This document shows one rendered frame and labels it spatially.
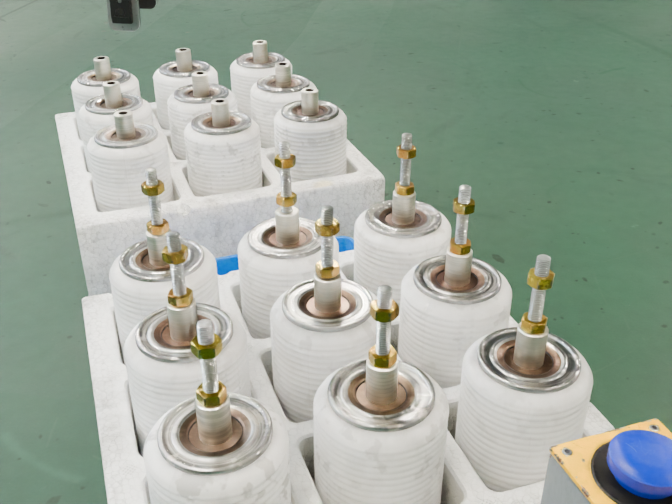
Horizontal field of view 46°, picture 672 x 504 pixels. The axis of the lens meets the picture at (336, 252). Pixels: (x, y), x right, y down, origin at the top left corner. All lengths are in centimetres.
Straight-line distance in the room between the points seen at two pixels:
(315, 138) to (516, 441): 54
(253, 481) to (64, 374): 55
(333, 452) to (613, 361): 57
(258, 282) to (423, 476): 26
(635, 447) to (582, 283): 77
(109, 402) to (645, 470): 43
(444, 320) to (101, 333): 32
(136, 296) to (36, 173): 90
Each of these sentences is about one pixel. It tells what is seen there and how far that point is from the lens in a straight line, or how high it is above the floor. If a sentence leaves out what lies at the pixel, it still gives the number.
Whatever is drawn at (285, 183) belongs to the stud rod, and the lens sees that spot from 73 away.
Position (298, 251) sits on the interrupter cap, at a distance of 73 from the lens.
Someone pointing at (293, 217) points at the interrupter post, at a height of 28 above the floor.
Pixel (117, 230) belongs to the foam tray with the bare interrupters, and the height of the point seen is 17.
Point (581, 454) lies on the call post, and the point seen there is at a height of 31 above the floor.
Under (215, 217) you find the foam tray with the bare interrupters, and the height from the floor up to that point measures 16.
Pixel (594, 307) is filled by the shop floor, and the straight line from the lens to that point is 116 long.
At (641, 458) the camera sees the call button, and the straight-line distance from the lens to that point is 44.
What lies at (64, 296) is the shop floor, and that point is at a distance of 119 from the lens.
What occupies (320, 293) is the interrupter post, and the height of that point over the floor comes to 27.
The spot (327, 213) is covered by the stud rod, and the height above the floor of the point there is 34.
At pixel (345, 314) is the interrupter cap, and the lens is 65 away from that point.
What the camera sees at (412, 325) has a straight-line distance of 69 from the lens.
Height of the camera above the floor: 62
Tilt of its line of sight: 30 degrees down
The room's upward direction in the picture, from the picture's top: straight up
